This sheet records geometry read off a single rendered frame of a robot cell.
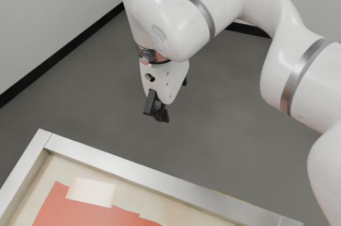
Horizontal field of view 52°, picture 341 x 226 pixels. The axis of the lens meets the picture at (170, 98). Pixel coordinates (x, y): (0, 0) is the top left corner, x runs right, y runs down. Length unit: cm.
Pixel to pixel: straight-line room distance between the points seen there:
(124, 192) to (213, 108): 225
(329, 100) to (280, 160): 232
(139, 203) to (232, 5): 45
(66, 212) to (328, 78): 60
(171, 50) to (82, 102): 269
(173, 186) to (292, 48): 43
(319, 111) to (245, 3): 19
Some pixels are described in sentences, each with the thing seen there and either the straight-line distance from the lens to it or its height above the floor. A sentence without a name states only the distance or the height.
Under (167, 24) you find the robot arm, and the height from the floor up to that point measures 174.
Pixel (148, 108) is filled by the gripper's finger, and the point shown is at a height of 154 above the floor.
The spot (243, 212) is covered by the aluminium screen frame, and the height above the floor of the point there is 136.
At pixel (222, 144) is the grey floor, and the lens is 266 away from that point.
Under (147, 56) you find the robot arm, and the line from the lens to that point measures 52.
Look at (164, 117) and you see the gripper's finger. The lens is 65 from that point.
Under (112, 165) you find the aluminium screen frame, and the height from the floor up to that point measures 136.
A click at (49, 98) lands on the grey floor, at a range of 320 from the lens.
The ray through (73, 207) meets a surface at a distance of 78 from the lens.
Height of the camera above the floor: 193
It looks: 40 degrees down
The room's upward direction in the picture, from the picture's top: straight up
